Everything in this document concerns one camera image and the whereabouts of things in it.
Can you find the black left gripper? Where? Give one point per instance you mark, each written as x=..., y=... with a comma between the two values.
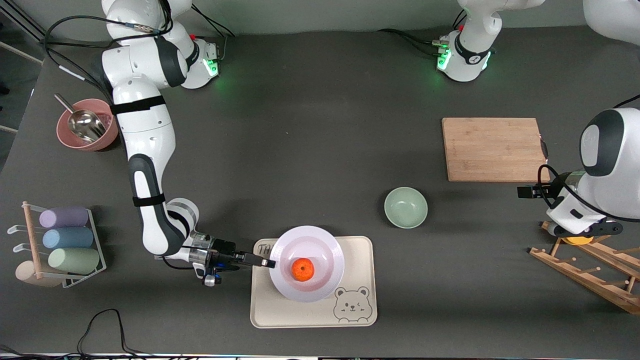
x=546, y=191

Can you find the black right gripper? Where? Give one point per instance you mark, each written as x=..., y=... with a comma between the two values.
x=226, y=249

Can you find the orange fruit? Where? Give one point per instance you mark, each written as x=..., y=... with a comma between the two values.
x=303, y=270

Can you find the white round plate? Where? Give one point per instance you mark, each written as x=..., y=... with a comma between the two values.
x=320, y=240

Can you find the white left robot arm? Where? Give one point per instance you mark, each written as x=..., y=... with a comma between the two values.
x=615, y=150

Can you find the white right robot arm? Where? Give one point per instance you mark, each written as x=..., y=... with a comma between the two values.
x=150, y=140

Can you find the wooden cutting board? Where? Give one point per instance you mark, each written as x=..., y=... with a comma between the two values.
x=495, y=150

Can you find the yellow cup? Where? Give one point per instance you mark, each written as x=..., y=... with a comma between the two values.
x=577, y=240

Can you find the beige bear print tray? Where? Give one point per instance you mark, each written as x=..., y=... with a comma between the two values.
x=310, y=315

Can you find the wooden peg dish rack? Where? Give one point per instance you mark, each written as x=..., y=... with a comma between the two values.
x=575, y=272

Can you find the light green bowl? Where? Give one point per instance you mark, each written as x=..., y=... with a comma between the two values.
x=406, y=207

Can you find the green cup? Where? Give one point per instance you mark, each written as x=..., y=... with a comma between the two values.
x=74, y=261

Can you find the blue cup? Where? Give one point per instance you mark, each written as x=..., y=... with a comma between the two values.
x=67, y=238

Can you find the purple cup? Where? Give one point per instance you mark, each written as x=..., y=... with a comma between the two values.
x=64, y=217

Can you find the metal scoop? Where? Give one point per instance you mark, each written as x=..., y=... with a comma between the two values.
x=87, y=125

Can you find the pink bowl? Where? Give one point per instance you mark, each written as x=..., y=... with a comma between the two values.
x=67, y=140

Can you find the wooden rack rod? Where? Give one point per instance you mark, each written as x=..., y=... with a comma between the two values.
x=32, y=240

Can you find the beige cup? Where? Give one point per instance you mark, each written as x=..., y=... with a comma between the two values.
x=25, y=272

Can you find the black metal rail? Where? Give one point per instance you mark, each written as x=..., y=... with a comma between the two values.
x=30, y=24

